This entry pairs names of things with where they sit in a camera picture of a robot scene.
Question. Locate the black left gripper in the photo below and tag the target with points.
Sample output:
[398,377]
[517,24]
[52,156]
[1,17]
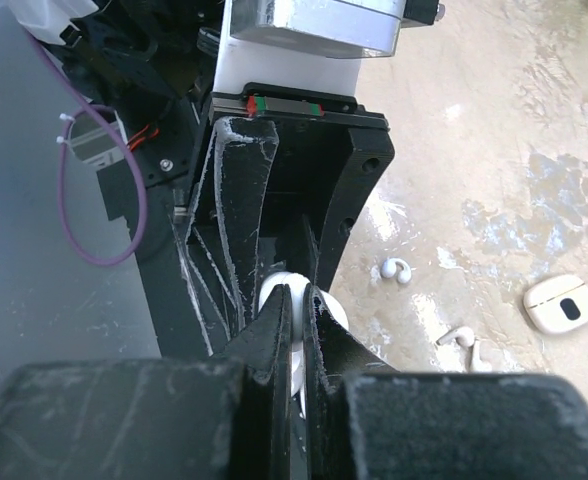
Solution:
[229,173]

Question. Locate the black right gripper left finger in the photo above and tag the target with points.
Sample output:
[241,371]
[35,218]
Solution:
[225,417]

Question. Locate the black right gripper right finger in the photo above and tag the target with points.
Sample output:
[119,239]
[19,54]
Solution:
[367,420]

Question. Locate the white clip earbud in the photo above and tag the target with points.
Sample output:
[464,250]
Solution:
[392,268]

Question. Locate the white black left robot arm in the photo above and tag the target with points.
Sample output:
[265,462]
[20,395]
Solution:
[288,247]

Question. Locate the beige closed earbud case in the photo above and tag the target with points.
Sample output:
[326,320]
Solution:
[557,305]

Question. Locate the white stem earbud right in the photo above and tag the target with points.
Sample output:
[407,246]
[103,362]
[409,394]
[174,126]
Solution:
[477,364]

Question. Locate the white stem earbud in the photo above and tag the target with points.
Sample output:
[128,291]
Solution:
[464,336]
[477,364]

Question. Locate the white stem earbud left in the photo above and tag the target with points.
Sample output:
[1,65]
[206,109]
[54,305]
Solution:
[464,336]

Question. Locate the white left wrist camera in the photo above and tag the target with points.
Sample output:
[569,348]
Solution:
[309,45]

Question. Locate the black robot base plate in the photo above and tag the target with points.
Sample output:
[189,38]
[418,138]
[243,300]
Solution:
[151,64]

